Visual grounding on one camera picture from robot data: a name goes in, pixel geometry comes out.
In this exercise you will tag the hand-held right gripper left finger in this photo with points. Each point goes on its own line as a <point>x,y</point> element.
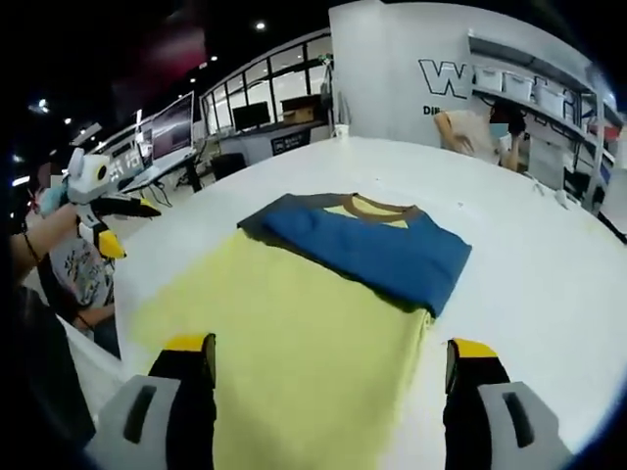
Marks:
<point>161,421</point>

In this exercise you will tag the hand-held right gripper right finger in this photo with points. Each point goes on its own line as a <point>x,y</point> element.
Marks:
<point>490,421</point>

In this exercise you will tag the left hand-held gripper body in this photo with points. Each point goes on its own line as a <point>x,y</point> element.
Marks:
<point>88,181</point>

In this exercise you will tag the yellow blue grey garment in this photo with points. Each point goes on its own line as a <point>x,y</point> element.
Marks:
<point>303,318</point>

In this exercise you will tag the person's left hand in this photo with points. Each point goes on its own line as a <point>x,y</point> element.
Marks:
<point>59,227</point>

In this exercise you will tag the white desk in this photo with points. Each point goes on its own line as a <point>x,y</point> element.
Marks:
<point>147,176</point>

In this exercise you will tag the person's printed white shirt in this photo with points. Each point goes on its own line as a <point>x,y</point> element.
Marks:
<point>83,274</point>

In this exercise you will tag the large computer monitor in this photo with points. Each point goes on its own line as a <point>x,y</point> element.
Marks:
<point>171,125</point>

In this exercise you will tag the black office chair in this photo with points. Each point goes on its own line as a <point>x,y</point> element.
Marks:
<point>229,165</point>

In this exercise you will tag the person's dark clothing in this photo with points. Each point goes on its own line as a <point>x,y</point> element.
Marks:
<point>44,367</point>

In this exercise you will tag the small black monitor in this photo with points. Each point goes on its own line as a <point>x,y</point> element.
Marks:
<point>251,116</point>

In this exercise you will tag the dark counter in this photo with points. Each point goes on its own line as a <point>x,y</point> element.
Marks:
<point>274,142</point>

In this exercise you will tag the cardboard box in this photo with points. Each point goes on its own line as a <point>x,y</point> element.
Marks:
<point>300,108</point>

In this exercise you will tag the black framed glass partition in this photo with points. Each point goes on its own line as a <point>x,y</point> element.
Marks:
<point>289,63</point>

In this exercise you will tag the white paper cup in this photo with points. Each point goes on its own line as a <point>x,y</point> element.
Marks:
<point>341,131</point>

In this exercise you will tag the white tripod stand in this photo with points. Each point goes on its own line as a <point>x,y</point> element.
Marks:
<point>327,98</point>

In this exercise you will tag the white crumpled table item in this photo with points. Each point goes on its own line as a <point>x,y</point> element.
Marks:
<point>561,198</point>

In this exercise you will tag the light grey monitor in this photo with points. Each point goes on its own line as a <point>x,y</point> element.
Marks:
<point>544,161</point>

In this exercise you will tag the grey metal shelf rack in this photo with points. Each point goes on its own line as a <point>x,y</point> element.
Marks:
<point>598,147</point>

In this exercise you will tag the row of white storage bins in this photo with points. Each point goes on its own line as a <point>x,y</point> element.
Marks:
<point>514,83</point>

